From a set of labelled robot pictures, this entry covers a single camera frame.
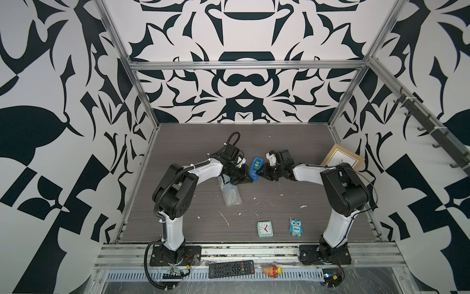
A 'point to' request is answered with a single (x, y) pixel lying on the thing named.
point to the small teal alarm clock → (265, 229)
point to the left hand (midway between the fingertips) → (253, 178)
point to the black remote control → (225, 269)
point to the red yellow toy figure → (273, 271)
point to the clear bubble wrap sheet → (230, 192)
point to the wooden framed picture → (339, 155)
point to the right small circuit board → (332, 277)
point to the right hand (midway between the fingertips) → (257, 170)
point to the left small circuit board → (175, 273)
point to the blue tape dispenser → (257, 163)
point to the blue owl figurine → (296, 228)
